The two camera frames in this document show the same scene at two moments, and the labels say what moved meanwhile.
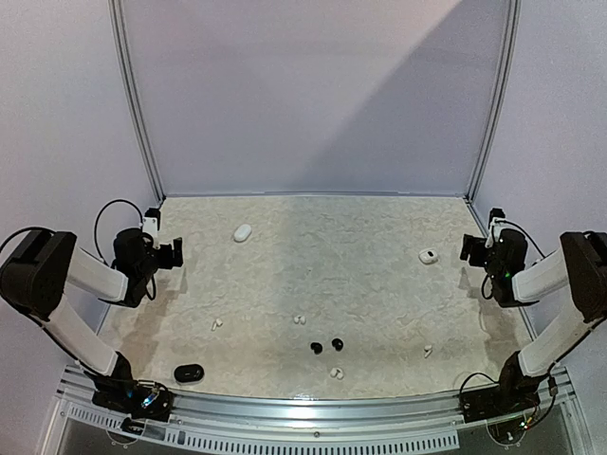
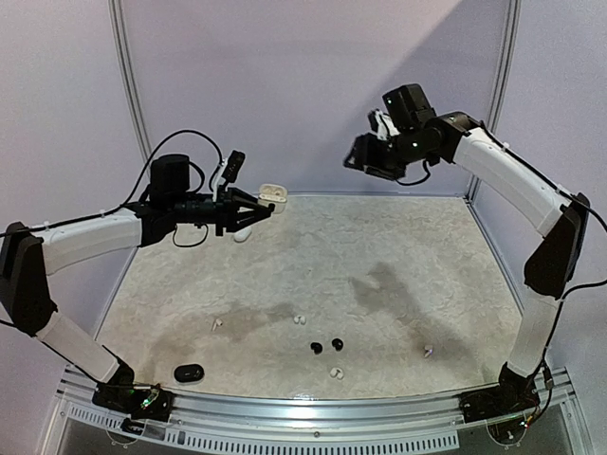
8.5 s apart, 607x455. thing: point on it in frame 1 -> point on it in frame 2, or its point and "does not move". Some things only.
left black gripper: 176,260 -> 228,210
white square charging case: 428,257 -> 273,193
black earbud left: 316,347 does not move
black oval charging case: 189,373 does not move
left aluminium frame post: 121,43 does not move
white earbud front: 337,373 does not move
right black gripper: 477,249 -> 375,154
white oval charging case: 242,232 does not move
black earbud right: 338,344 does not move
